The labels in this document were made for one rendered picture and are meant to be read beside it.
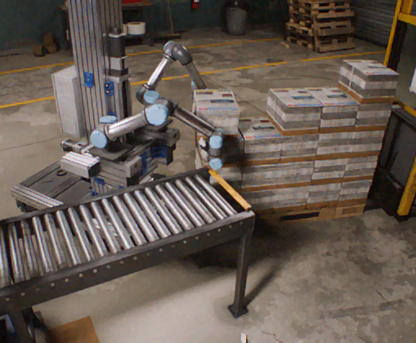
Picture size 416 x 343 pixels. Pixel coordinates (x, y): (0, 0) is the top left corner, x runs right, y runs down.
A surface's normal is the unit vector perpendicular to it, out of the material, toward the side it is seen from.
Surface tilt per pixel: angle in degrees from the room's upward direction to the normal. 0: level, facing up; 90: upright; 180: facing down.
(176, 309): 0
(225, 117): 90
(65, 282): 90
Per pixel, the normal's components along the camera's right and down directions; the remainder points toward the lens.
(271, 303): 0.03, -0.85
